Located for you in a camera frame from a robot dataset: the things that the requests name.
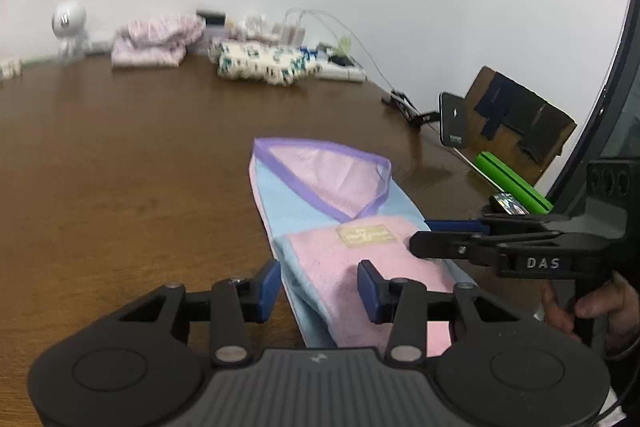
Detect black smartphone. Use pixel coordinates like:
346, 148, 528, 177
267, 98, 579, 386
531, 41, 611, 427
489, 193, 529, 216

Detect white round robot toy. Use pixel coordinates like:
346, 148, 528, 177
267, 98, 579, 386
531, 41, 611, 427
51, 0, 87, 63

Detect brown cardboard box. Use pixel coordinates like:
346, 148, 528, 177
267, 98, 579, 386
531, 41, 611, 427
463, 66, 577, 185

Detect person right hand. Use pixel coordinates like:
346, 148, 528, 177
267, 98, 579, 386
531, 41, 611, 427
541, 273, 639, 358

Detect green plastic object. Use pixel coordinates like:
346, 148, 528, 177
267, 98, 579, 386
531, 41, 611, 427
473, 152, 553, 215

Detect small green bottle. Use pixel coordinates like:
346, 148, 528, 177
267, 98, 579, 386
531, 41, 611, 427
335, 36, 352, 56

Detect cream teal floral garment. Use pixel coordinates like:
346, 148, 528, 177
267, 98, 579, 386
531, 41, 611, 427
208, 40, 322, 87

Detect white charging cable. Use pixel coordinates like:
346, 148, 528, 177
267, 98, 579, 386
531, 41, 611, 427
284, 7, 402, 101

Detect black charger block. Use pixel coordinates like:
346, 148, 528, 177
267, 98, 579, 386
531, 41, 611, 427
196, 10, 227, 26

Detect white small power strip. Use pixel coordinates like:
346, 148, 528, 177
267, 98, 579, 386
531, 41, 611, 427
0, 58, 22, 80

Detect pink floral folded garment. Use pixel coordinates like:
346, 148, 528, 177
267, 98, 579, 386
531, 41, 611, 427
111, 14, 206, 68

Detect dark green tissue box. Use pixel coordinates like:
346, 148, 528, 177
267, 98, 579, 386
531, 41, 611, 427
235, 13, 278, 43

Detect white charger adapters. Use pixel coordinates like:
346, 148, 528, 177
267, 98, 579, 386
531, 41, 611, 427
279, 25, 306, 48

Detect pink blue garment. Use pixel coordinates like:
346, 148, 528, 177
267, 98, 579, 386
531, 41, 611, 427
248, 138, 471, 349

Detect grey wireless charger stand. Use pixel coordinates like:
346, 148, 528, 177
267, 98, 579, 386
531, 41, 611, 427
439, 92, 468, 148

